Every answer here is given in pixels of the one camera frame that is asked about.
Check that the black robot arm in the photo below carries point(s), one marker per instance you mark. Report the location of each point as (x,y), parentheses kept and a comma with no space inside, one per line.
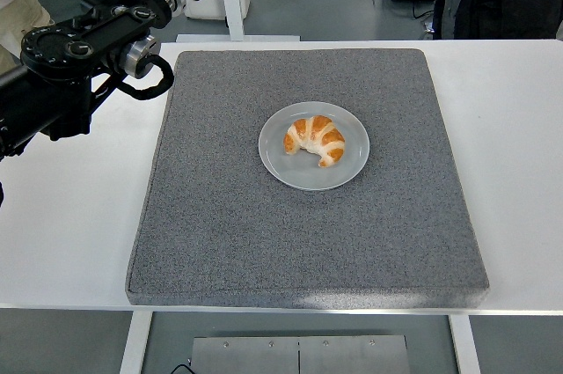
(66,48)

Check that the person in beige trousers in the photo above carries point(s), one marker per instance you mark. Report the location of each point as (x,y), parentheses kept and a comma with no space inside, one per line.
(17,9)

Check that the grey speckled mat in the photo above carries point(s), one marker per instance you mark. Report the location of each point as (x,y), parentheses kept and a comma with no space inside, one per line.
(308,237)

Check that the round grey plate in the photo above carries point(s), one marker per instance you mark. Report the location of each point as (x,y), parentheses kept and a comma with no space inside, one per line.
(303,176)

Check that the grey metal plate with screws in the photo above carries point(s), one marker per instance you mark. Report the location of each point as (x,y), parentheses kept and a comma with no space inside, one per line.
(299,356)

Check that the white table leg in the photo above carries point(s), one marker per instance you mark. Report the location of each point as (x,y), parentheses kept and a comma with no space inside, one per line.
(134,343)
(465,347)

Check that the golden croissant bread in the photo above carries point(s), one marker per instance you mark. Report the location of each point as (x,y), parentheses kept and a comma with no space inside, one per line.
(314,132)

